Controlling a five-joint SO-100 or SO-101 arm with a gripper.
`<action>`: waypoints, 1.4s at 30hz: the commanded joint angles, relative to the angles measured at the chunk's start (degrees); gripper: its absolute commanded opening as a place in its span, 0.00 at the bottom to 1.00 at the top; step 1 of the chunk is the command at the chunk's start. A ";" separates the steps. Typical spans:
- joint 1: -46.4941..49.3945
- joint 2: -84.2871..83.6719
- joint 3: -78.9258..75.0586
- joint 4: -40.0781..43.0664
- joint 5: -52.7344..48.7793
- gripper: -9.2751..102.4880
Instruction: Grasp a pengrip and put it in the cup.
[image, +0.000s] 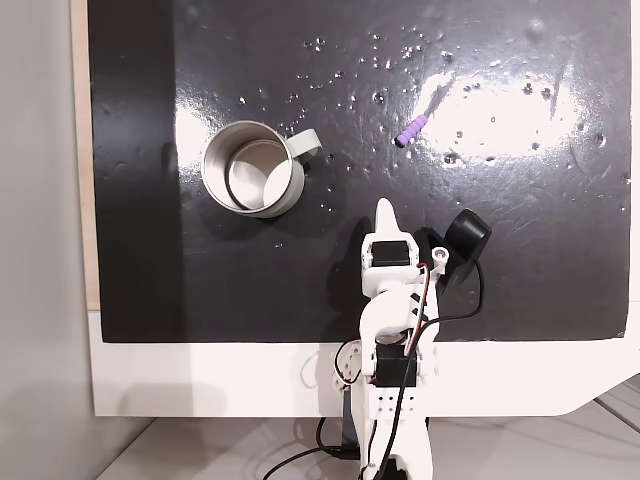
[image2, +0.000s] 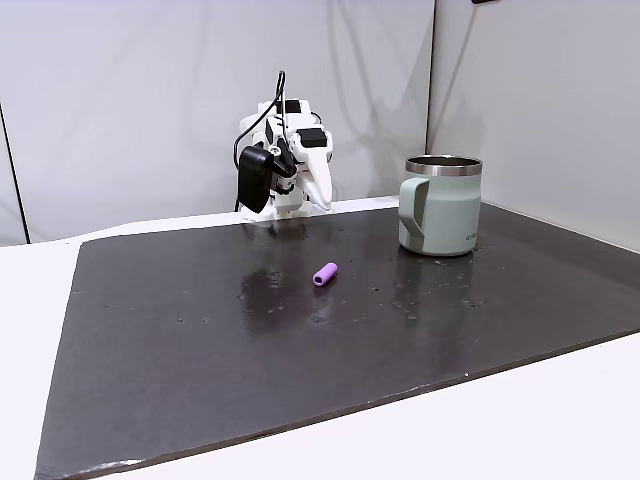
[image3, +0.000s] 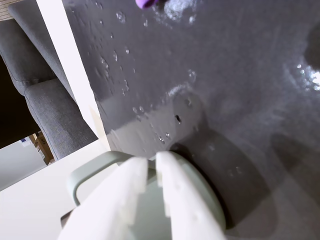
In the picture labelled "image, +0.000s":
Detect purple ribbed pen grip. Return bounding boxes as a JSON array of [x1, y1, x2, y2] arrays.
[[393, 113, 430, 149]]

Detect grey-green steel-lined mug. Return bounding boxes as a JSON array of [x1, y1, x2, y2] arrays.
[[201, 119, 322, 220]]

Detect black glossy table mat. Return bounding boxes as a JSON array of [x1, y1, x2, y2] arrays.
[[87, 0, 632, 345]]

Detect red and white motor wires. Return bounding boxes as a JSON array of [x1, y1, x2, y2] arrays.
[[405, 262, 432, 354]]

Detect black oval camera box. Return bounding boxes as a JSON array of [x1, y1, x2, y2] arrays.
[[424, 208, 494, 301]]

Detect black camera cable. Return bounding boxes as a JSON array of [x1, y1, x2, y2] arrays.
[[372, 259, 486, 480]]

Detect black power cable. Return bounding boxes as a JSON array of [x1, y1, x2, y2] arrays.
[[262, 417, 361, 480]]

